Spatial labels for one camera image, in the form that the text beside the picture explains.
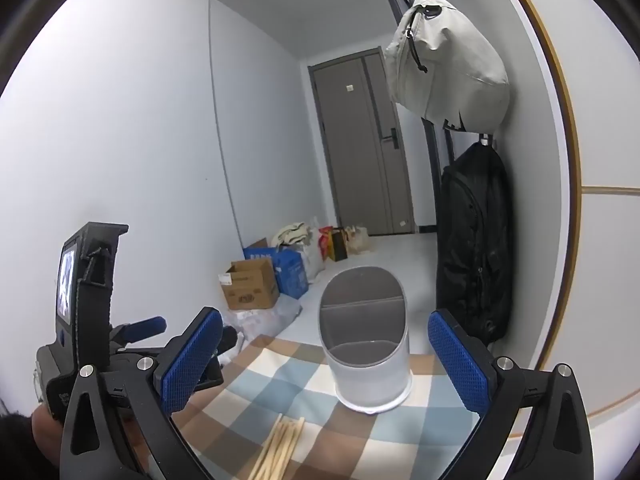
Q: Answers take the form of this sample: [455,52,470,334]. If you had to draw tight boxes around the grey plastic bag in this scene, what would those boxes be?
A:
[222,294,303,356]

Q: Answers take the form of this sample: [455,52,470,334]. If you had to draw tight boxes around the blue cardboard box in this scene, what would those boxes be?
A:
[243,246,310,300]

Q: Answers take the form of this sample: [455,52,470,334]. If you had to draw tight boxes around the grey white utensil holder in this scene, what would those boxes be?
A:
[318,266,415,415]

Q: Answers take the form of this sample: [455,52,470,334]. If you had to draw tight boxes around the beige hanging bag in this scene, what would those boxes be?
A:
[383,0,511,133]

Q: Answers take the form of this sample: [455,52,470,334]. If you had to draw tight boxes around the bundle of wooden chopsticks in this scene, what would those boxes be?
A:
[248,414,307,480]

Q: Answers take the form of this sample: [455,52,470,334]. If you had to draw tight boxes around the checked tablecloth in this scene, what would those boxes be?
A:
[170,336,493,480]

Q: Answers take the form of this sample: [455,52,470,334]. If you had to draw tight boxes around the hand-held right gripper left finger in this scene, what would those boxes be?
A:
[59,306,225,480]

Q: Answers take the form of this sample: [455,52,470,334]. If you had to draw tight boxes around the black yellow box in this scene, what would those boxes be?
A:
[327,228,349,262]

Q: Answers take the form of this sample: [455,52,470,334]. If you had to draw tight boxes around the brown cardboard box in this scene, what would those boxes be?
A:
[218,259,280,311]

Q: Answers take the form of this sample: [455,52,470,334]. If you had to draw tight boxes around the person's left hand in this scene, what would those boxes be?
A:
[31,403,64,461]

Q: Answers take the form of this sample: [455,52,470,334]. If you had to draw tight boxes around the white plastic bag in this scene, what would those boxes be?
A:
[295,217,327,281]

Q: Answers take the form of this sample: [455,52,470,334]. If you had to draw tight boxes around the black backpack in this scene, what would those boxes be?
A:
[436,141,513,346]

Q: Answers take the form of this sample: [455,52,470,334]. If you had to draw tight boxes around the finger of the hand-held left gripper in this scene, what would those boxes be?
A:
[111,315,168,349]
[196,326,240,392]

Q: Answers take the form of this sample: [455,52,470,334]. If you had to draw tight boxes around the grey door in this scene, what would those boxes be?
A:
[307,46,417,237]

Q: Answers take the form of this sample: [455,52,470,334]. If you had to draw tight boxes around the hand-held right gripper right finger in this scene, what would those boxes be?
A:
[427,309,596,480]

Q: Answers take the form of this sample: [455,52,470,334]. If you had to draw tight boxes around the clear bag with food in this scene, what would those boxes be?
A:
[345,225,371,255]

